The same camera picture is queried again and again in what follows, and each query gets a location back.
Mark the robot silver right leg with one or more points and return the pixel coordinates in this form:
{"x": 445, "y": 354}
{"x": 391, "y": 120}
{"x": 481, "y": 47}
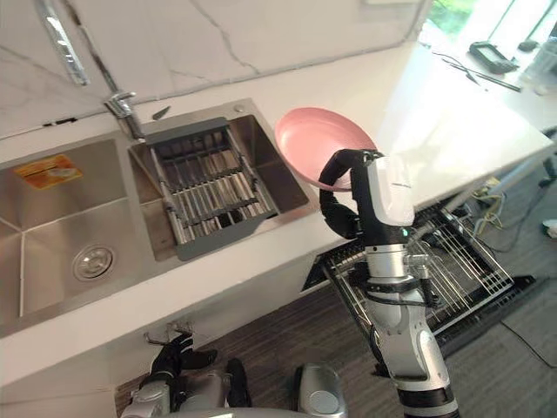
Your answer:
{"x": 322, "y": 389}

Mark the clear plastic bottle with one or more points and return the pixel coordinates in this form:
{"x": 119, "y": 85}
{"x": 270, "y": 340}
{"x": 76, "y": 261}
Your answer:
{"x": 541, "y": 69}

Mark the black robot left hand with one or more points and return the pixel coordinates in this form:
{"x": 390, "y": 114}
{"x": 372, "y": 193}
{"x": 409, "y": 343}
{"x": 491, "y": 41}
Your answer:
{"x": 178, "y": 355}

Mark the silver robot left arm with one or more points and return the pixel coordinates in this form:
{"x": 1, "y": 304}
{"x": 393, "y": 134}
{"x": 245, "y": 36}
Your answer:
{"x": 148, "y": 398}

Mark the pink plate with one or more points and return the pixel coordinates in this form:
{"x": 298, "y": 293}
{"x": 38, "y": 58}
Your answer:
{"x": 311, "y": 139}

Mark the stainless steel double sink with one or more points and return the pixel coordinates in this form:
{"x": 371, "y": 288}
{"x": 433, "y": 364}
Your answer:
{"x": 43, "y": 226}

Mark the grey sink drainer rack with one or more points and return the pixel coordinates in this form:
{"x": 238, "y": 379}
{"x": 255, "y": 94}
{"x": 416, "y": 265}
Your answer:
{"x": 209, "y": 187}

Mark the white table leg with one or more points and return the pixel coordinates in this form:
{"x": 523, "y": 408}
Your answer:
{"x": 500, "y": 180}

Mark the silver wall strip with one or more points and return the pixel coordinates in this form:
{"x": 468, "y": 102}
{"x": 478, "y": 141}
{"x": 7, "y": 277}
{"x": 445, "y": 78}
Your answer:
{"x": 63, "y": 43}

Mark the robot silver left leg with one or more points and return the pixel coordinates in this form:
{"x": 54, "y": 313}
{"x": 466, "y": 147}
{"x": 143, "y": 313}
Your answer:
{"x": 209, "y": 387}

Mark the round metal sink cap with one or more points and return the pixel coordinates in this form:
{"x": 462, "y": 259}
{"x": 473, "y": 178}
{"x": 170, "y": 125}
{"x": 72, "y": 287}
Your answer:
{"x": 238, "y": 108}

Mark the chrome sink faucet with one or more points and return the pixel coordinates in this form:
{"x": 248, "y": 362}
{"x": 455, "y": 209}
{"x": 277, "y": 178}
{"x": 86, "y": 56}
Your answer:
{"x": 124, "y": 106}

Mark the window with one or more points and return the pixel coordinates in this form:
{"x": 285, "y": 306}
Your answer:
{"x": 478, "y": 17}

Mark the round metal drain strainer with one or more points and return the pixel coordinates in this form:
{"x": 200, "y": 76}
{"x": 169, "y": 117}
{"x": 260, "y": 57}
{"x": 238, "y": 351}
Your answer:
{"x": 92, "y": 262}

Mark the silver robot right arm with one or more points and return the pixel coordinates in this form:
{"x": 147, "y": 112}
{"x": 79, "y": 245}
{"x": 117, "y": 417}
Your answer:
{"x": 404, "y": 331}

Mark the small black object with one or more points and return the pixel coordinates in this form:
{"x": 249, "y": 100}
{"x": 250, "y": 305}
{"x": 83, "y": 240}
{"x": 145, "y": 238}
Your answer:
{"x": 527, "y": 45}

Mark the black device with screen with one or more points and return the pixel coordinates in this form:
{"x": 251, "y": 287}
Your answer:
{"x": 491, "y": 54}

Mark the orange sink sticker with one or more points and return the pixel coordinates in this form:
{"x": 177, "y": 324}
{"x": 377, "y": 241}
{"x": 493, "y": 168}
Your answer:
{"x": 48, "y": 170}

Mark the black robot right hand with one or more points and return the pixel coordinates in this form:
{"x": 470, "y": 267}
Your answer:
{"x": 389, "y": 191}

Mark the robot silver leg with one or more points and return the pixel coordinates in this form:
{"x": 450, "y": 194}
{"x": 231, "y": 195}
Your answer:
{"x": 322, "y": 389}
{"x": 209, "y": 387}

